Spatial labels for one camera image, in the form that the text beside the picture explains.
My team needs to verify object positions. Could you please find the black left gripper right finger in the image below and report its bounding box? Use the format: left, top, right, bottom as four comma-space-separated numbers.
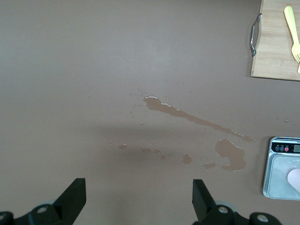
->
192, 179, 282, 225

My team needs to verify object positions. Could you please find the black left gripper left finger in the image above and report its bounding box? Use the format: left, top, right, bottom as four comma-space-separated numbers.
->
0, 178, 87, 225

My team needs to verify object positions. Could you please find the pink plastic cup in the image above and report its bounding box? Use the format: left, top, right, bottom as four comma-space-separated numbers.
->
286, 168, 300, 194

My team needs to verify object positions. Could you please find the large brown sauce puddle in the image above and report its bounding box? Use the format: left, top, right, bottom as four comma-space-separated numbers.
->
214, 138, 247, 172

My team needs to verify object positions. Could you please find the long brown sauce streak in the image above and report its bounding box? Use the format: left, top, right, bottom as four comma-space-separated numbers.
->
142, 96, 256, 143

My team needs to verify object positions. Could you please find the silver digital kitchen scale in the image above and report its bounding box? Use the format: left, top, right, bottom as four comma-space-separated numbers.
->
262, 136, 300, 201

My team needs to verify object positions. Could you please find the brown table cover sheet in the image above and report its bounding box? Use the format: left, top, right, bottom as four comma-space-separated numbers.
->
0, 0, 300, 225

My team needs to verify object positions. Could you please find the yellow plastic fork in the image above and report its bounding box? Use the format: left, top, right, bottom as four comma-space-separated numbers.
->
283, 6, 300, 64

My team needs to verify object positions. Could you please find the wooden cutting board metal handle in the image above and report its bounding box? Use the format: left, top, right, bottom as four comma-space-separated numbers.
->
250, 0, 300, 82

